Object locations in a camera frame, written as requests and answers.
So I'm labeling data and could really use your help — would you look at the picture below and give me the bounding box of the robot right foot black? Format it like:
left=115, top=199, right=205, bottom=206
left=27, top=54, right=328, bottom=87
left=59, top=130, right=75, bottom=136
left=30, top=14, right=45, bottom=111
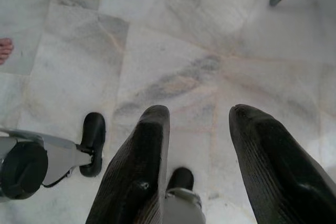
left=166, top=167, right=195, bottom=190

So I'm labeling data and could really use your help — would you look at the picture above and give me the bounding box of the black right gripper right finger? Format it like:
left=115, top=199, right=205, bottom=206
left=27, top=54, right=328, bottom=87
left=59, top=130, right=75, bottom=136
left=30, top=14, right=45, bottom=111
left=228, top=104, right=336, bottom=224

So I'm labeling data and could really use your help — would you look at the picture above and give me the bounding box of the robot leg silver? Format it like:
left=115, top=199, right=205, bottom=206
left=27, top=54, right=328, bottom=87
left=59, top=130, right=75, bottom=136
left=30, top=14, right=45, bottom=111
left=162, top=187, right=206, bottom=224
left=0, top=127, right=95, bottom=204

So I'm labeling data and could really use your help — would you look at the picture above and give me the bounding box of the robot right leg silver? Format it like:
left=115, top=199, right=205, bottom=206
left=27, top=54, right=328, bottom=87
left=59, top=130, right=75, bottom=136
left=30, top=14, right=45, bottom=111
left=162, top=187, right=206, bottom=224

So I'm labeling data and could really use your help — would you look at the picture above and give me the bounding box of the robot left foot black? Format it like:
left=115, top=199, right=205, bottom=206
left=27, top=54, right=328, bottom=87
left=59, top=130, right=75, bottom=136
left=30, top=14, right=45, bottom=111
left=79, top=112, right=107, bottom=177

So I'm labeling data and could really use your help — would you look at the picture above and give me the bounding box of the robot foot black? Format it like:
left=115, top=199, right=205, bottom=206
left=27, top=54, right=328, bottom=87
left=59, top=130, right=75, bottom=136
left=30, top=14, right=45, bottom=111
left=166, top=167, right=195, bottom=190
left=79, top=112, right=107, bottom=177

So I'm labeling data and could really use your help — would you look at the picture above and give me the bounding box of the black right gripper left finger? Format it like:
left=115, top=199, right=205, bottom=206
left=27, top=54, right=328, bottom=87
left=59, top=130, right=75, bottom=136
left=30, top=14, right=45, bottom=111
left=86, top=104, right=171, bottom=224

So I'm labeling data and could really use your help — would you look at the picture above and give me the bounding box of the person bare foot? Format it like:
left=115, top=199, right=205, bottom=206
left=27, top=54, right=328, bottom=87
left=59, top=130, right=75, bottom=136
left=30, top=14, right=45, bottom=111
left=0, top=37, right=14, bottom=65

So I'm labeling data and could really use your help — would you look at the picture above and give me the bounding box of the robot left leg silver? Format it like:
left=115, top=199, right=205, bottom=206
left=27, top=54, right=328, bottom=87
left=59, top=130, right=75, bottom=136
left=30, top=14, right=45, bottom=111
left=0, top=127, right=95, bottom=204

